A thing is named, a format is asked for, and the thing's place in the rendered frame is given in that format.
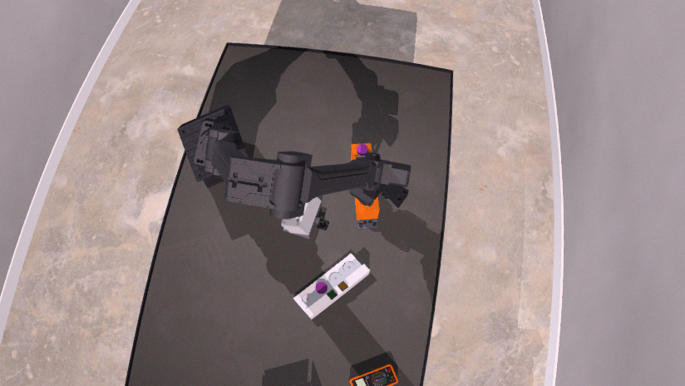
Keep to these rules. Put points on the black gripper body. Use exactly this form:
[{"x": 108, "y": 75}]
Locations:
[{"x": 358, "y": 193}]

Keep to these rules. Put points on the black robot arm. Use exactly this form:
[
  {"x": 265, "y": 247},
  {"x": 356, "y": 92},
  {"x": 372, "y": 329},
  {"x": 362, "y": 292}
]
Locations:
[{"x": 291, "y": 181}]

